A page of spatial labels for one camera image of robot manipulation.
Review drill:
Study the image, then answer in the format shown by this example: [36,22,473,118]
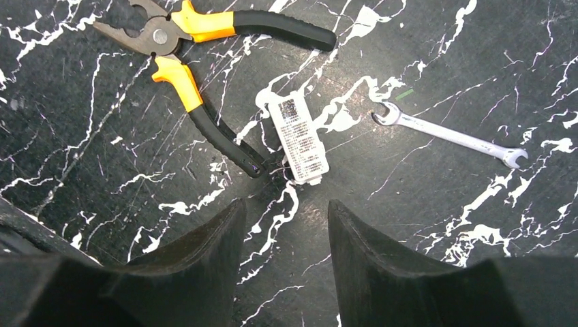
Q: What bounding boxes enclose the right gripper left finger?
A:
[1,199,246,326]

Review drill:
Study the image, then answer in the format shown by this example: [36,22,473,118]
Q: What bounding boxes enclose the yellow black pliers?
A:
[93,1,337,178]

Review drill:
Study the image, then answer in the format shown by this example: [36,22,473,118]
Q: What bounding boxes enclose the silver hex key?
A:
[371,102,529,169]

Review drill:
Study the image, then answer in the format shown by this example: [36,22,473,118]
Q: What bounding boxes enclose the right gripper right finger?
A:
[328,200,577,326]

